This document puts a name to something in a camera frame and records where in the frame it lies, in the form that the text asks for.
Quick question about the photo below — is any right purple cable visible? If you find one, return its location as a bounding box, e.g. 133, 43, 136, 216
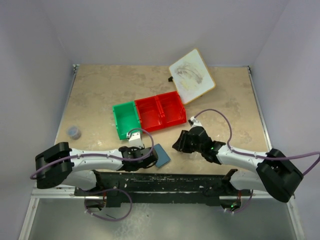
191, 108, 320, 216

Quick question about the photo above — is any green plastic bin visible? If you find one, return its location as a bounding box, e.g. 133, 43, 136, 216
112, 101, 141, 140

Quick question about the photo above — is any white board wooden frame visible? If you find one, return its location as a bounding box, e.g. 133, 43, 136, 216
169, 48, 216, 105

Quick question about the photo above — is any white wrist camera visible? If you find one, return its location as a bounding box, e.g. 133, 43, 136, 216
188, 116, 203, 129
126, 131, 145, 149

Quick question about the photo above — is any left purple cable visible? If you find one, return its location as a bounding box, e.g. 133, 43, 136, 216
29, 128, 155, 222

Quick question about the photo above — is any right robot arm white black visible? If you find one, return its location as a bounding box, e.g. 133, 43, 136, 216
172, 126, 304, 203

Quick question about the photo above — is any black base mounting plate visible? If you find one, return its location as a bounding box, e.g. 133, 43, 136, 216
74, 172, 250, 208

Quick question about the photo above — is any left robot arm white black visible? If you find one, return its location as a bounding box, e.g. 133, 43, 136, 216
30, 142, 158, 196

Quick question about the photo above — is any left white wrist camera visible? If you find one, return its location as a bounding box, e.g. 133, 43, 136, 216
126, 131, 145, 149

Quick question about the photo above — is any red double plastic bin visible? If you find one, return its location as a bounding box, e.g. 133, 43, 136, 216
134, 91, 187, 132

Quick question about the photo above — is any purple cable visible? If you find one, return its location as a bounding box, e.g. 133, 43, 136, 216
29, 128, 155, 222
191, 108, 320, 216

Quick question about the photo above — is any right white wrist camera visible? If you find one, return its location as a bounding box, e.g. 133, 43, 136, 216
188, 116, 203, 129

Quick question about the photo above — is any blue card holder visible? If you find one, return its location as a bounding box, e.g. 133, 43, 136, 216
154, 143, 171, 168

